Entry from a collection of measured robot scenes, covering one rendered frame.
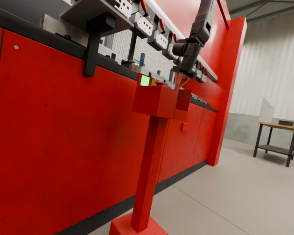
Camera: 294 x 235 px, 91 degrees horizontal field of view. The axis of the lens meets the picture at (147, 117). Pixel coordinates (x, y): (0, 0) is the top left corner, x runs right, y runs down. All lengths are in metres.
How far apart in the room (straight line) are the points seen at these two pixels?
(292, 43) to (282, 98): 2.19
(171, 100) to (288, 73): 7.67
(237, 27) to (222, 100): 1.13
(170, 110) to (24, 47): 0.52
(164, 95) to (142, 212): 0.53
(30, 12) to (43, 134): 0.90
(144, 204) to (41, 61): 0.70
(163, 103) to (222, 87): 2.06
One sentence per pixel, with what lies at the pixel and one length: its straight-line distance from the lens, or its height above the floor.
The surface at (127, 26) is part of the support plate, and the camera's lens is 0.68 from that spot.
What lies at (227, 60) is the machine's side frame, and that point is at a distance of 2.70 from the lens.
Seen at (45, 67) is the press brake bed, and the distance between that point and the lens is 0.61.
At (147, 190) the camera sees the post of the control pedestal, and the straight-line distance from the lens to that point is 0.73.
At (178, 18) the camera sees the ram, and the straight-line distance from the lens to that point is 1.49.
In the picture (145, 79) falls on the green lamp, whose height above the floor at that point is 0.82.
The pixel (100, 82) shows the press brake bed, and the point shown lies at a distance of 0.69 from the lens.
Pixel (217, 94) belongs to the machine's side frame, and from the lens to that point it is 2.56.
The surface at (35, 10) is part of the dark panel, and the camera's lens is 1.35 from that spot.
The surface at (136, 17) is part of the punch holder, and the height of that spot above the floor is 1.22.
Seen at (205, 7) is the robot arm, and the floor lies 1.13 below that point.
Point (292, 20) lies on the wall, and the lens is 9.06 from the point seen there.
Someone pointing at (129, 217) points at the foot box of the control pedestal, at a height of 0.12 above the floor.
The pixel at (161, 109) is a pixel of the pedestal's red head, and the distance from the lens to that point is 0.56.
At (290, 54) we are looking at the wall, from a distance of 8.41.
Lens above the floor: 0.68
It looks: 3 degrees down
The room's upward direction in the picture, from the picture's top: 10 degrees clockwise
